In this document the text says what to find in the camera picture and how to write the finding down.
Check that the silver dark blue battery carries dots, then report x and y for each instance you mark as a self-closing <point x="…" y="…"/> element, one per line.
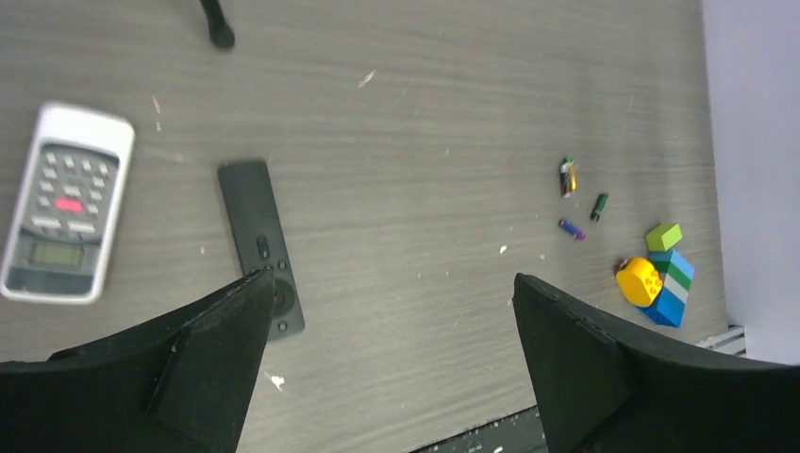
<point x="566" y="177"/>

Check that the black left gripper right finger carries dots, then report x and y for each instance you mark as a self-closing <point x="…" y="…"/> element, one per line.
<point x="604" y="384"/>

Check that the blue purple battery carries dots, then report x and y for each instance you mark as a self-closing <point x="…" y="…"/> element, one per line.
<point x="571" y="229"/>

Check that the black music stand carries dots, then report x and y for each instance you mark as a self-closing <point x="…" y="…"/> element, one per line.
<point x="220" y="33"/>

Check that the yellow toy brick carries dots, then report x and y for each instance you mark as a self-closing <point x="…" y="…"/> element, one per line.
<point x="639" y="281"/>

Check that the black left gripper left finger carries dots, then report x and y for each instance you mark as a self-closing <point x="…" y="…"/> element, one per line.
<point x="181" y="382"/>

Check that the blue green white brick stack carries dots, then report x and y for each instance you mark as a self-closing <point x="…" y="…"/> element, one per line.
<point x="670" y="303"/>

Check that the lime green toy brick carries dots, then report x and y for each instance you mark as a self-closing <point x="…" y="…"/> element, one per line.
<point x="663" y="237"/>

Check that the gold green battery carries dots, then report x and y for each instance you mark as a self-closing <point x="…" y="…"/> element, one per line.
<point x="574" y="174"/>

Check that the green black battery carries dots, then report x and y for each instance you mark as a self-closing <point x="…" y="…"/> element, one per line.
<point x="599" y="206"/>

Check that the white air conditioner remote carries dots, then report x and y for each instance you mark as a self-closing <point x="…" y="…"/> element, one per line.
<point x="62" y="231"/>

